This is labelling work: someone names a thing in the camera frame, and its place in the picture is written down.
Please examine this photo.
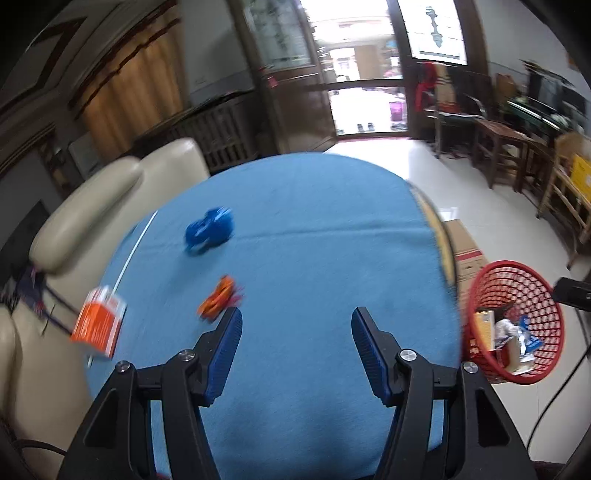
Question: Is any beige leather sofa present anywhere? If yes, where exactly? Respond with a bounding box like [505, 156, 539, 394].
[1, 138, 209, 449]

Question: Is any wooden chair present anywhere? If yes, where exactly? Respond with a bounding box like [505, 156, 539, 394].
[471, 118, 543, 193]

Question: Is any blue silver foil wrapper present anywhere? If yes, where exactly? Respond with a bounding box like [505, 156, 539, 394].
[518, 315, 544, 363]

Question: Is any black cable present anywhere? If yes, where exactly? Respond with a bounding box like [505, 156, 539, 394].
[526, 303, 591, 462]

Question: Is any yellow crate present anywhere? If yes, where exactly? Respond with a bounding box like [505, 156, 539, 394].
[571, 154, 591, 201]

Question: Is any brown cardboard box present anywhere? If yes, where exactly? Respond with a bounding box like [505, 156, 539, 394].
[443, 219, 488, 320]

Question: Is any blue plastic bag ball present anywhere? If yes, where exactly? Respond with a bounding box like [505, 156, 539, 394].
[184, 207, 235, 251]

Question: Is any orange wrapper bundle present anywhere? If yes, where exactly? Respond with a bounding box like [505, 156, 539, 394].
[197, 275, 242, 322]

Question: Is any orange white carton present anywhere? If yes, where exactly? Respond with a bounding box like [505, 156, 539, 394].
[70, 286, 127, 358]

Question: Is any open orange white box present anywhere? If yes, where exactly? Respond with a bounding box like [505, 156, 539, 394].
[473, 310, 496, 352]

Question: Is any white plastic straw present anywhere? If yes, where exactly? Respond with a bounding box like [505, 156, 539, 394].
[86, 210, 158, 369]

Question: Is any blue tablecloth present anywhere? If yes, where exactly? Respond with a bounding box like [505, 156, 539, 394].
[101, 153, 461, 479]

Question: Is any red mesh waste basket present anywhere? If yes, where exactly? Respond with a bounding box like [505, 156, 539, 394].
[461, 260, 565, 385]

